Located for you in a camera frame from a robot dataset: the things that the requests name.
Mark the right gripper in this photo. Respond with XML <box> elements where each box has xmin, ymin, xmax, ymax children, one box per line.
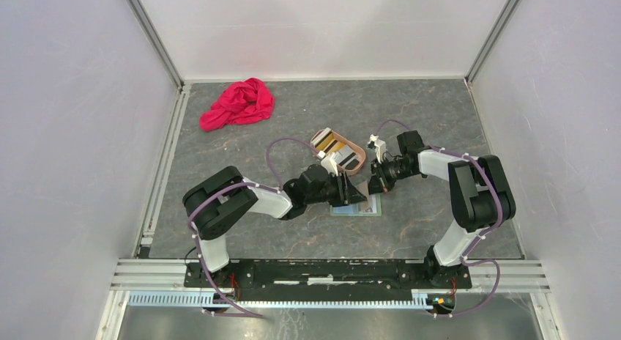
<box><xmin>363</xmin><ymin>155</ymin><xmax>416</xmax><ymax>196</ymax></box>

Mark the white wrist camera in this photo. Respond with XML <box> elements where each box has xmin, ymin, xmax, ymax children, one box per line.
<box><xmin>367</xmin><ymin>134</ymin><xmax>387</xmax><ymax>163</ymax></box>
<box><xmin>316</xmin><ymin>151</ymin><xmax>339</xmax><ymax>176</ymax></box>

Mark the silver card in tray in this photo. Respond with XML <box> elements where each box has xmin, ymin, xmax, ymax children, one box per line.
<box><xmin>336</xmin><ymin>147</ymin><xmax>360</xmax><ymax>170</ymax></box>

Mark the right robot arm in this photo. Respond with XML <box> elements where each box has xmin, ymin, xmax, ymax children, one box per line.
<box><xmin>368</xmin><ymin>130</ymin><xmax>516</xmax><ymax>287</ymax></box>

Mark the silver VIP card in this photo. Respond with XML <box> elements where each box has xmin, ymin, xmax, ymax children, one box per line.
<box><xmin>359</xmin><ymin>195</ymin><xmax>382</xmax><ymax>215</ymax></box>

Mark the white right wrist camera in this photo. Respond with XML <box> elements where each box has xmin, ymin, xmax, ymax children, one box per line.
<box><xmin>367</xmin><ymin>134</ymin><xmax>387</xmax><ymax>163</ymax></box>

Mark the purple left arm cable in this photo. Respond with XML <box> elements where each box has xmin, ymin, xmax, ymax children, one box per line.
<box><xmin>187</xmin><ymin>137</ymin><xmax>321</xmax><ymax>319</ymax></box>

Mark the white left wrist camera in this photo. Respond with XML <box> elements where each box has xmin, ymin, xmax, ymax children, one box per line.
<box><xmin>316</xmin><ymin>151</ymin><xmax>339</xmax><ymax>176</ymax></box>

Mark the pink oval tray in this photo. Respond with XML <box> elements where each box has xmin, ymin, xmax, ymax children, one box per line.
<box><xmin>310</xmin><ymin>127</ymin><xmax>366</xmax><ymax>176</ymax></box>

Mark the red crumpled cloth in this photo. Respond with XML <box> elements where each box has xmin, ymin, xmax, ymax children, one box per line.
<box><xmin>198</xmin><ymin>78</ymin><xmax>275</xmax><ymax>132</ymax></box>

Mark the green card holder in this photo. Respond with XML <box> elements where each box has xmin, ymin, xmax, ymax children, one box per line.
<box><xmin>330</xmin><ymin>194</ymin><xmax>382</xmax><ymax>217</ymax></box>

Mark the white slotted cable duct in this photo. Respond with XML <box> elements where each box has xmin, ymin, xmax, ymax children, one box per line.
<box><xmin>127</xmin><ymin>291</ymin><xmax>452</xmax><ymax>311</ymax></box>

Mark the gold card black stripe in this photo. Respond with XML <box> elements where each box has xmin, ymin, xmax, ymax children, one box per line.
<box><xmin>316</xmin><ymin>133</ymin><xmax>345</xmax><ymax>154</ymax></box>

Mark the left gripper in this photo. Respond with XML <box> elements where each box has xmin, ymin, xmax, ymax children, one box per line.
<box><xmin>305</xmin><ymin>170</ymin><xmax>368</xmax><ymax>207</ymax></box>

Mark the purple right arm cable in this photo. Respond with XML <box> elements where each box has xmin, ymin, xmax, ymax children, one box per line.
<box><xmin>373</xmin><ymin>119</ymin><xmax>505</xmax><ymax>319</ymax></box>

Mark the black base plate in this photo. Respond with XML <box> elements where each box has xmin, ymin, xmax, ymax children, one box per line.
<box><xmin>184</xmin><ymin>259</ymin><xmax>472</xmax><ymax>301</ymax></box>

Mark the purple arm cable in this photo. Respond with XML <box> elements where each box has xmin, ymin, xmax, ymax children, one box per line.
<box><xmin>373</xmin><ymin>119</ymin><xmax>505</xmax><ymax>319</ymax></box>
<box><xmin>187</xmin><ymin>137</ymin><xmax>321</xmax><ymax>319</ymax></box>

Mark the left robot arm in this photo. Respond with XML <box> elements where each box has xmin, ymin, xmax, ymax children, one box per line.
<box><xmin>182</xmin><ymin>164</ymin><xmax>367</xmax><ymax>287</ymax></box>

